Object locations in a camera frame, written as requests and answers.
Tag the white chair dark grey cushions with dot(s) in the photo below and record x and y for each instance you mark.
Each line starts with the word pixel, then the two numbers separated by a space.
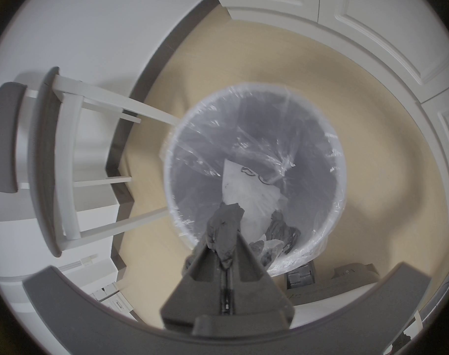
pixel 50 154

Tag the black plastic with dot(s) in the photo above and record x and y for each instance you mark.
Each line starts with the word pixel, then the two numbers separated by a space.
pixel 226 227

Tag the clear plastic bag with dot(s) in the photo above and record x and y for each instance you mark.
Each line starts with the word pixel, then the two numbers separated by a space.
pixel 254 124

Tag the white bedside table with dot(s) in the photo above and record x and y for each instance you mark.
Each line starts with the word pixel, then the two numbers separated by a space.
pixel 111 297

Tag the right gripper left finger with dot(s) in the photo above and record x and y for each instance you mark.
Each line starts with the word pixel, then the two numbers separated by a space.
pixel 194 290

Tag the white wardrobe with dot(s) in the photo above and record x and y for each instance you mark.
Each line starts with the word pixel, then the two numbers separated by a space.
pixel 376 31

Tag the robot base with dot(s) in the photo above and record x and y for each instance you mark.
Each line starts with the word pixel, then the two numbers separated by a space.
pixel 302 274

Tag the white printed paper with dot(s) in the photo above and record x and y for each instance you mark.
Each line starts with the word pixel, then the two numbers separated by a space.
pixel 246 190

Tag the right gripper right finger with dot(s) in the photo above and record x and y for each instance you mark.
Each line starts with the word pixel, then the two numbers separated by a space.
pixel 257 290

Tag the white trash bin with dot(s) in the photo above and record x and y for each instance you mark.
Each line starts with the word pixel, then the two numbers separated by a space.
pixel 339 198

